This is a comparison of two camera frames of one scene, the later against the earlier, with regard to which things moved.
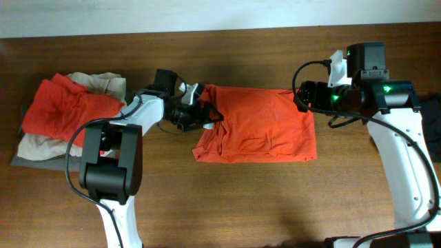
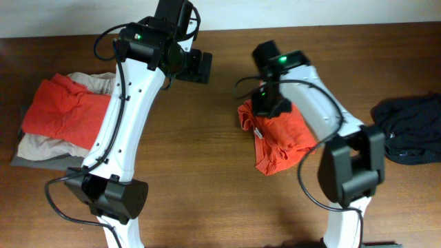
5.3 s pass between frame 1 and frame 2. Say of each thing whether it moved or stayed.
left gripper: moved
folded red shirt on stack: stayed
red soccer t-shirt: moved
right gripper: moved
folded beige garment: stayed
